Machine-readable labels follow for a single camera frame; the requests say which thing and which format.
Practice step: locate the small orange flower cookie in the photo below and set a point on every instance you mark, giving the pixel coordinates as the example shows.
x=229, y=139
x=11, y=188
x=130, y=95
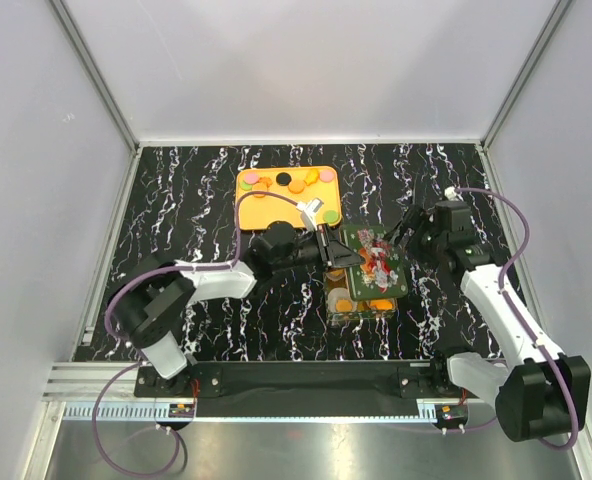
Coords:
x=266, y=181

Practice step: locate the white paper cup bottom-left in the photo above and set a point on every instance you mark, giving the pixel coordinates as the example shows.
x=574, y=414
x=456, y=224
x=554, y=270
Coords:
x=337, y=294

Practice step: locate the yellow star cookie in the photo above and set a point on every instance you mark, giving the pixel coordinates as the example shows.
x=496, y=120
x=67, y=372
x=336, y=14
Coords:
x=382, y=304
x=311, y=177

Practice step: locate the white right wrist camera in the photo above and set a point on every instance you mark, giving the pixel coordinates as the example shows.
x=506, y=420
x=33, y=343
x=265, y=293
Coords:
x=451, y=194

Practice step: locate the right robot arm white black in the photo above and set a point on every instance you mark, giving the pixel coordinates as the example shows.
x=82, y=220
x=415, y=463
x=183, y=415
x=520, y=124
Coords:
x=540, y=391

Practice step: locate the left electronics board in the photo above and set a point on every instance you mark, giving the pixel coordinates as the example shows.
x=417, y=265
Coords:
x=182, y=410

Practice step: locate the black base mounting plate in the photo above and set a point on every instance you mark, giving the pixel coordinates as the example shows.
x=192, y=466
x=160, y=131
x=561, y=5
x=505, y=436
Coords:
x=402, y=378

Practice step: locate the white paper cup top-left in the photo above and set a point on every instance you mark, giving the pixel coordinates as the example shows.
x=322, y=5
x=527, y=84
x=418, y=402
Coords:
x=335, y=275

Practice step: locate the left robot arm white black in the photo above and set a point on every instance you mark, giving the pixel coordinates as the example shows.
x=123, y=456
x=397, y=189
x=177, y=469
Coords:
x=146, y=308

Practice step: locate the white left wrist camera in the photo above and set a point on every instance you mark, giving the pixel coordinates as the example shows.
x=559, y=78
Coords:
x=308, y=213

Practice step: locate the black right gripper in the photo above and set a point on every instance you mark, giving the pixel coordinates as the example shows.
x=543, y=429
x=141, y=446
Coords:
x=413, y=219

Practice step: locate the gold square cookie tin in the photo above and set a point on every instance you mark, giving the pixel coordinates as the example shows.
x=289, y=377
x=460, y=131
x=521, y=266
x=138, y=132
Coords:
x=362, y=311

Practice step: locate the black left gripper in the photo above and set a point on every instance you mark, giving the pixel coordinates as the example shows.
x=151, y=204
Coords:
x=342, y=255

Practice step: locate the electronics board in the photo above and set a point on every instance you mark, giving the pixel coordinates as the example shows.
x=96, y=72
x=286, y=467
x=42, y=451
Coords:
x=182, y=410
x=453, y=411

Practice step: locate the pink round cookie left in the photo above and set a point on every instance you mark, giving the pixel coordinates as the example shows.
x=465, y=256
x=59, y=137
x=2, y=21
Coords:
x=251, y=178

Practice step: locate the gold tin lid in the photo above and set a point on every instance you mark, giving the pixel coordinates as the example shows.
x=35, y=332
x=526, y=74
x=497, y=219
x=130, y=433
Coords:
x=382, y=274

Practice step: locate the green round cookie right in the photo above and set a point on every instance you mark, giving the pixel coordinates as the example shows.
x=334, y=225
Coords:
x=331, y=216

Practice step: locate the yellow plastic tray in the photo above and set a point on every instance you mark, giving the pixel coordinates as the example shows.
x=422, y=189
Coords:
x=256, y=214

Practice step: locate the black round cookie upper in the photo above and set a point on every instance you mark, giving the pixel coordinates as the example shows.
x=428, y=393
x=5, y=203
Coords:
x=283, y=179

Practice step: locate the pink round cookie right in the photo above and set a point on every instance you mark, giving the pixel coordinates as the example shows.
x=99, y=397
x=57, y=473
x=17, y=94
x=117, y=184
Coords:
x=327, y=176

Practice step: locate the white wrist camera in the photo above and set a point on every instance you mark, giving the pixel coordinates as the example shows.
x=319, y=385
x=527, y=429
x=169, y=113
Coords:
x=308, y=213
x=451, y=194

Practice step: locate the right electronics board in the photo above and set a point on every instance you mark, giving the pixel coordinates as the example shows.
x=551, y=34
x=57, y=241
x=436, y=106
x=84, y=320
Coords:
x=453, y=411

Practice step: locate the pink round cookie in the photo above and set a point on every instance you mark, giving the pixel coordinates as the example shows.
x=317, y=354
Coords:
x=251, y=178
x=327, y=176

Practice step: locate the orange sandwich cookie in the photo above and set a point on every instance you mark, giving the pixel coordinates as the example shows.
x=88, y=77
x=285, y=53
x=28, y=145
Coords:
x=296, y=186
x=344, y=305
x=259, y=190

